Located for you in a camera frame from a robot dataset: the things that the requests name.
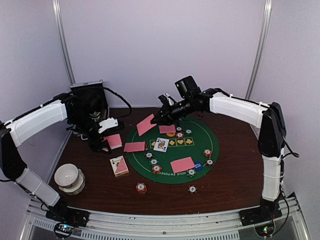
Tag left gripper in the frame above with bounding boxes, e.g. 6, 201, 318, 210
70, 111, 112, 155

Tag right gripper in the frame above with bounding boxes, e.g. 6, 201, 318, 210
150, 96, 194, 127

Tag dealt cards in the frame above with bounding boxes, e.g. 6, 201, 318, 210
170, 156, 195, 174
159, 124, 176, 134

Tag red-backed playing card deck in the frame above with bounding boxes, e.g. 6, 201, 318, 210
103, 133, 123, 150

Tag orange big blind button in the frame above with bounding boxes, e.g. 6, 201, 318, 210
166, 133, 176, 138

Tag red chips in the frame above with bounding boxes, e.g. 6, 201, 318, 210
152, 164, 162, 174
175, 132, 184, 139

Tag face-up queen card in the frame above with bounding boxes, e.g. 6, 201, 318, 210
153, 137, 169, 153

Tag placed green chip stack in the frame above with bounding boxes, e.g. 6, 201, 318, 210
185, 129, 192, 135

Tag dealt red-backed card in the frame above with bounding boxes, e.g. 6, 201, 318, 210
123, 141, 146, 153

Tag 100 chips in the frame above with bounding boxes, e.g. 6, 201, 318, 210
144, 152, 154, 160

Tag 20 chips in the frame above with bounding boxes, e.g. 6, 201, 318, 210
149, 158, 159, 166

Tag red chips mat edge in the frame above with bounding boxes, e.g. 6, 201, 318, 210
203, 149, 212, 158

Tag blue small blind button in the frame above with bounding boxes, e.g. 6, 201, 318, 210
194, 162, 203, 171

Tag green chips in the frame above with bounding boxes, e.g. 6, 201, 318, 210
186, 169, 197, 177

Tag orange black 100 chip stack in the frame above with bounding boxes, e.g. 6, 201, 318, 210
205, 159, 215, 167

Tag red 5 chip stack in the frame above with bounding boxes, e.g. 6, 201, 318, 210
135, 182, 147, 194

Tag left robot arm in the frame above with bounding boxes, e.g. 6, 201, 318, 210
0, 92, 125, 222

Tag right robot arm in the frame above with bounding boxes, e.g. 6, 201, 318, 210
150, 75, 287, 221

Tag aluminium poker case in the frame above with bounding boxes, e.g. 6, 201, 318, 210
69, 79, 111, 141

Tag round green poker mat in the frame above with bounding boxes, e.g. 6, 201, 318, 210
126, 117, 220, 184

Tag card deck box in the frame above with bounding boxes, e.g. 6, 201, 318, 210
109, 155, 129, 177

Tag white ceramic bowl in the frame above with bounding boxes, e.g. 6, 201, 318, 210
54, 166, 79, 188

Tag stacked white bowls below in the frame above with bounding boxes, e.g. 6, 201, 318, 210
58, 168, 86, 196

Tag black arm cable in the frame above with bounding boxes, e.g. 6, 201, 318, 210
103, 86, 133, 118

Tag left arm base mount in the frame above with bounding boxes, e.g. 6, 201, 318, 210
45, 208, 90, 228

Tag left aluminium frame post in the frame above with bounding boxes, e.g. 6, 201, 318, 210
52, 0, 76, 86

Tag aluminium frame post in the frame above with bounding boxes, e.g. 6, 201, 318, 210
244, 0, 273, 100
52, 0, 76, 86

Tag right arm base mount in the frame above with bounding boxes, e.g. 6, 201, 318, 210
239, 206, 283, 227

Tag right aluminium frame post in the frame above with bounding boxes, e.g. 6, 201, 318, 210
244, 0, 273, 100

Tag front aluminium rail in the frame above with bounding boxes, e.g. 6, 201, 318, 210
19, 192, 312, 240

